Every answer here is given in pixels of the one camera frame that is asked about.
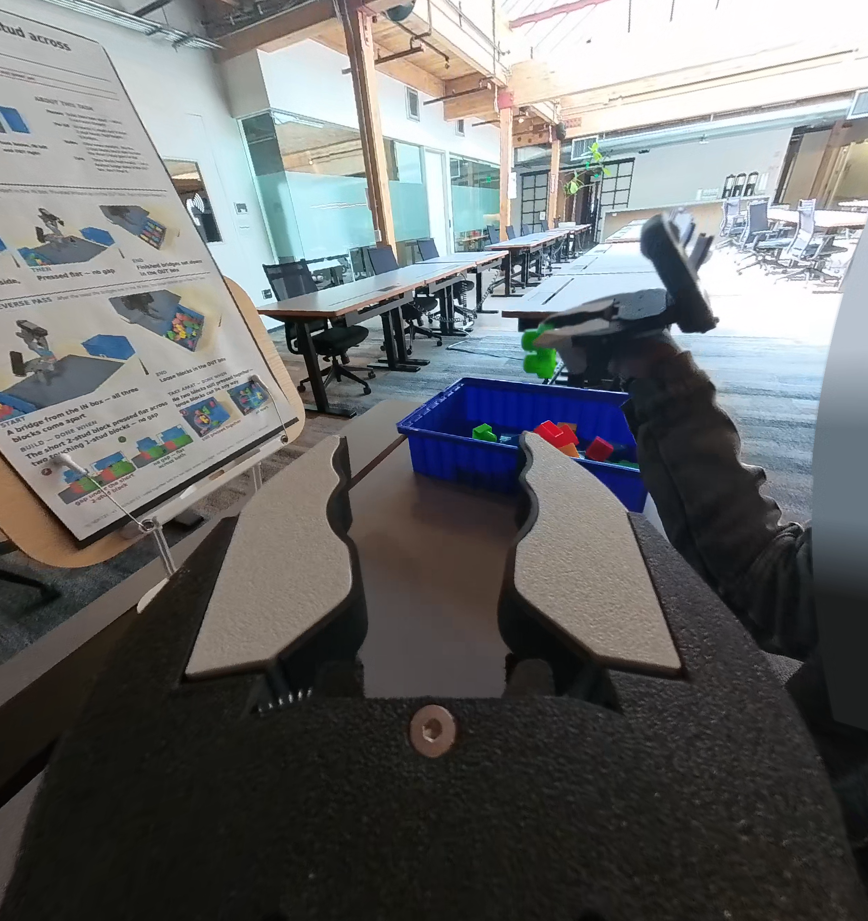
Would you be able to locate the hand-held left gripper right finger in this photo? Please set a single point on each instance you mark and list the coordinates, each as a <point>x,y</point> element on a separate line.
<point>585,568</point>

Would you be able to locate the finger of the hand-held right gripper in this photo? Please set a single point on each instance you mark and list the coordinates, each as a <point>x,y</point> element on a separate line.
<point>596,329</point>
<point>585,311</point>

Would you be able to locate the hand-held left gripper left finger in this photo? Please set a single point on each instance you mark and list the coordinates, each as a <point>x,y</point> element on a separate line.
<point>276,568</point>

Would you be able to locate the blue plastic bin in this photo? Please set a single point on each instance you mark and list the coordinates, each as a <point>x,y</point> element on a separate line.
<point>463,460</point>

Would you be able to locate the person's right forearm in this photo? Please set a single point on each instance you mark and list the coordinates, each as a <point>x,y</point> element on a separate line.
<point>693,446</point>

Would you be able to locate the large red mega block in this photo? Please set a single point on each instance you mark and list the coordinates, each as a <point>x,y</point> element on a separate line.
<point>555,433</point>

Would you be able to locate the orange mega block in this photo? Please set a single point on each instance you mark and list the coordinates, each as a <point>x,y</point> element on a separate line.
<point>569,450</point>

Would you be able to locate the small red mega block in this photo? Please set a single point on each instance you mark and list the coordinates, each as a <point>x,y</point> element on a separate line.
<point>599,450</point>

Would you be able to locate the small green mega block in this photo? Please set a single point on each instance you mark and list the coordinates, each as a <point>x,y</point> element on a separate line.
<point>484,432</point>

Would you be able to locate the long white desk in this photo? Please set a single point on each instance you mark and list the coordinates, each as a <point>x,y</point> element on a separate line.
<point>592,284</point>

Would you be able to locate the long wooden desk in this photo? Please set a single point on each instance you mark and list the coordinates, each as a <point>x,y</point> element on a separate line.
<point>362,295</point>
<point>542,241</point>

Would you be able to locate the group of grey office chairs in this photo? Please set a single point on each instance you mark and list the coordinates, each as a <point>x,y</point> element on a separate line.
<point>772,234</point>

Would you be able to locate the green potted plant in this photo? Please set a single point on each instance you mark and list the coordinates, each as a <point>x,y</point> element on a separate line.
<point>589,169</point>

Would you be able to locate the black office chair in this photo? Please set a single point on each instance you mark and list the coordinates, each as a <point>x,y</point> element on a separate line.
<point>319,316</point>
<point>387,263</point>

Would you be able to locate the wooden display board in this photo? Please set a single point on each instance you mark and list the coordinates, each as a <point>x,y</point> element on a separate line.
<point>17,518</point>

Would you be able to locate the black stand leg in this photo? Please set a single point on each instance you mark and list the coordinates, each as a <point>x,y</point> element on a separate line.
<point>9,575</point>

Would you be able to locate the wooden support pillar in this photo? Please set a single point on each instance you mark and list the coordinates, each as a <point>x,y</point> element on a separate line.
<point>373,122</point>

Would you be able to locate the printed instruction sheet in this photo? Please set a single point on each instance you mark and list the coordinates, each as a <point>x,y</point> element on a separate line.
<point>81,252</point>

